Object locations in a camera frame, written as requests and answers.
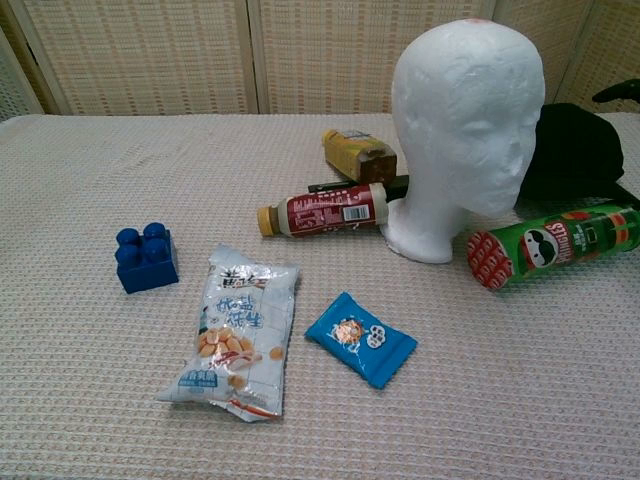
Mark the beige woven tablecloth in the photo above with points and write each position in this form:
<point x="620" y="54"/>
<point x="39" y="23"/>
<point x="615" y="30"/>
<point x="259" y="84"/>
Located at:
<point x="100" y="375"/>

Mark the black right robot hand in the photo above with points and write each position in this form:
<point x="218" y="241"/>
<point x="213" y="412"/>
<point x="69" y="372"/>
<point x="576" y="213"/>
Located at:
<point x="622" y="89"/>

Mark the blue toy building block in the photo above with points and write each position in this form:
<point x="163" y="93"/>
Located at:
<point x="147" y="270"/>

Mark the blue snack packet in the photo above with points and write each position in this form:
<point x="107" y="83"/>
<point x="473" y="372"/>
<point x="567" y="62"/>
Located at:
<point x="360" y="340"/>

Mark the white foam mannequin head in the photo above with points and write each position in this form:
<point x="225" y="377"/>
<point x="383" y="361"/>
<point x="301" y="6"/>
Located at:
<point x="460" y="125"/>

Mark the red label drink bottle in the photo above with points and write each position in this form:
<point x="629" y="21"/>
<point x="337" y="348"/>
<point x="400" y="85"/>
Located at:
<point x="320" y="210"/>

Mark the beige woven folding screen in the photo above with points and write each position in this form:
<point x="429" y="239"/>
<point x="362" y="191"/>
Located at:
<point x="150" y="50"/>

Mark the black flat bar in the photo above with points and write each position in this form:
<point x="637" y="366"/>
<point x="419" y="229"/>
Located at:
<point x="330" y="186"/>

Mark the black baseball cap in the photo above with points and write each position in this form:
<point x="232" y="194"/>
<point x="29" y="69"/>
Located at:
<point x="570" y="150"/>

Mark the white peanut snack bag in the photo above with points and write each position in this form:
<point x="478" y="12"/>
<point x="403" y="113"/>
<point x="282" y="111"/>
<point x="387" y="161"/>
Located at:
<point x="240" y="325"/>

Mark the green Pringles can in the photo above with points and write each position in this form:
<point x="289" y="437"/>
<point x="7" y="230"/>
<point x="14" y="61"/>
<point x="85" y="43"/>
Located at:
<point x="565" y="245"/>

